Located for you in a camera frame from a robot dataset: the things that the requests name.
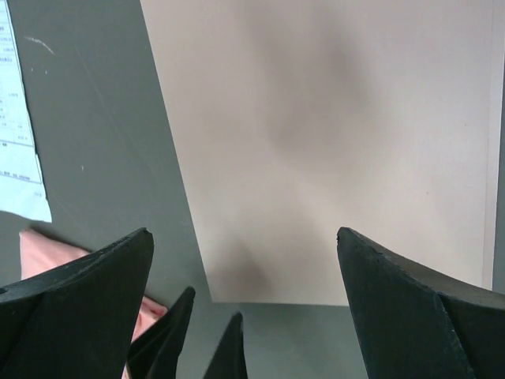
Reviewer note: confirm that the white table form sheet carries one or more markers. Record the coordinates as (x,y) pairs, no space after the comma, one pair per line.
(22,189)

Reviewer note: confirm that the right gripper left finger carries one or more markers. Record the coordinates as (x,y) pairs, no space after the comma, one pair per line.
(76,320)

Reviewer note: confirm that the pink folded cloth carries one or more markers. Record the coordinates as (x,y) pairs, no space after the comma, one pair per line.
(104,288)

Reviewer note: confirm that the beige paper folder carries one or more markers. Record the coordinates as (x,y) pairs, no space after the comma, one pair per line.
(292,119)

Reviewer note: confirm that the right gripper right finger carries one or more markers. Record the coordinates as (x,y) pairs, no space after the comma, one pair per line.
(414,322)

